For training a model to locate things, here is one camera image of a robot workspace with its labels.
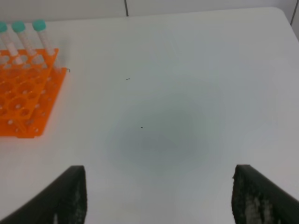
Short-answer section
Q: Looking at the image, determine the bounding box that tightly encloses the row tube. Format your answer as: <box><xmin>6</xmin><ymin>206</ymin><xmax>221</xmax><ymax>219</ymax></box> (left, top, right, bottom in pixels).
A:
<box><xmin>12</xmin><ymin>21</ymin><xmax>43</xmax><ymax>64</ymax></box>
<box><xmin>0</xmin><ymin>21</ymin><xmax>23</xmax><ymax>65</ymax></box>
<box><xmin>32</xmin><ymin>20</ymin><xmax>56</xmax><ymax>56</ymax></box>

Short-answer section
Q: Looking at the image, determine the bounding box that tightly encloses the orange plastic test tube rack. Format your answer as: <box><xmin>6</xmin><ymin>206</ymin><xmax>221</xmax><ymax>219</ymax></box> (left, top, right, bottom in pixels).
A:
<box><xmin>0</xmin><ymin>48</ymin><xmax>67</xmax><ymax>138</ymax></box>

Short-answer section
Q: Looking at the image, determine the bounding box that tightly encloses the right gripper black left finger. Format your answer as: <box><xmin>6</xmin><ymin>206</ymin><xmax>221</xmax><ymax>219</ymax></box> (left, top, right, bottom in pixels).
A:
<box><xmin>0</xmin><ymin>165</ymin><xmax>87</xmax><ymax>224</ymax></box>

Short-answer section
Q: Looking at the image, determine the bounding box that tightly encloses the back row tube rightmost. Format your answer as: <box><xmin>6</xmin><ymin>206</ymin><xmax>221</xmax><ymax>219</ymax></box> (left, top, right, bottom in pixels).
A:
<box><xmin>32</xmin><ymin>20</ymin><xmax>56</xmax><ymax>56</ymax></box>

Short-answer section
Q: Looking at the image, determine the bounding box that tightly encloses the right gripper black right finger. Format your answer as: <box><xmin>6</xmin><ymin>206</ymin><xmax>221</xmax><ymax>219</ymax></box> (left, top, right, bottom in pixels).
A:
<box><xmin>231</xmin><ymin>165</ymin><xmax>299</xmax><ymax>224</ymax></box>

